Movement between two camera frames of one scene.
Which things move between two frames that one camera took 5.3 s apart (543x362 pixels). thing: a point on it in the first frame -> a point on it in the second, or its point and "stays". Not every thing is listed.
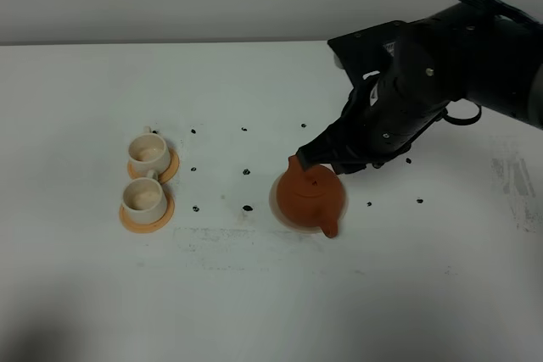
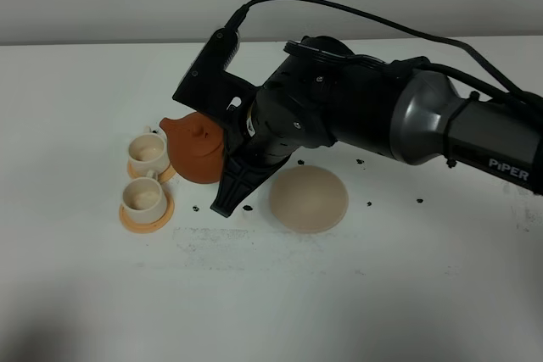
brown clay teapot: [310, 197] -> [196, 147]
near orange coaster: [143, 228] stays
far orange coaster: [166, 175] stays
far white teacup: [148, 153] stays
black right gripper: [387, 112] -> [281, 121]
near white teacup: [143, 199] stays
